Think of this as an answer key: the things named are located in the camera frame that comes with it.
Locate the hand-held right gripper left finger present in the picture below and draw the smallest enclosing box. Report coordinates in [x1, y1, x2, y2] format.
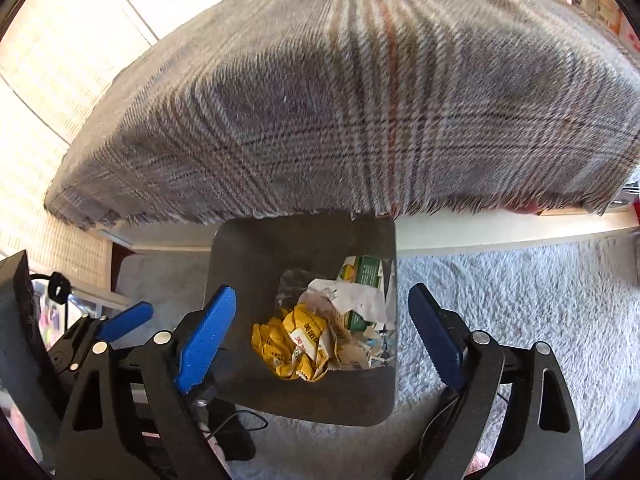
[54, 285, 237, 480]

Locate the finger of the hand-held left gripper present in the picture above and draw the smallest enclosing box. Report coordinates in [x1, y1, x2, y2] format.
[64, 301, 155, 357]

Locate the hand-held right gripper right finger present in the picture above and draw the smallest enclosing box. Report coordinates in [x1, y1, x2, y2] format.
[392, 282, 586, 480]

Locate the blue and white wrapper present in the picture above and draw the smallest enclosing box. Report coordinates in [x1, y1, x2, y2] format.
[361, 331, 397, 363]

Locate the yellow paper bag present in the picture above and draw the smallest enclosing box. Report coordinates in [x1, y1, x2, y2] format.
[251, 304, 347, 384]

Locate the dark grey bin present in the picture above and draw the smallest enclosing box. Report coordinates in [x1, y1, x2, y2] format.
[202, 210, 399, 427]

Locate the green printed carton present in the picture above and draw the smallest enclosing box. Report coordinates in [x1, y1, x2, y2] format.
[341, 256, 390, 333]

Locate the clear plastic bag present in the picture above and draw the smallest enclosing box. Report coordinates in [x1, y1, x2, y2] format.
[276, 269, 322, 312]

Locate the white printed paper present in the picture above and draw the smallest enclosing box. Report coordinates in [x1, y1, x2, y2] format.
[299, 277, 388, 322]

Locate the grey fabric furniture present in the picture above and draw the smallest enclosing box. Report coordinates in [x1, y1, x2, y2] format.
[0, 250, 69, 457]

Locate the white fluffy rug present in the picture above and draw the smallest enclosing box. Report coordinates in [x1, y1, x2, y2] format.
[114, 235, 640, 480]

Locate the white table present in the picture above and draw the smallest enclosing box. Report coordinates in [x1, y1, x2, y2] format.
[97, 204, 640, 257]

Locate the grey plaid blanket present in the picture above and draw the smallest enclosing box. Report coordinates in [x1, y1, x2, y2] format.
[44, 0, 640, 231]

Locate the black strap loop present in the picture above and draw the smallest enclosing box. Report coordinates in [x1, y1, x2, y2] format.
[30, 271, 72, 307]

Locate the thin black cable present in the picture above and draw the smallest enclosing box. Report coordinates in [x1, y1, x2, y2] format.
[206, 406, 269, 435]

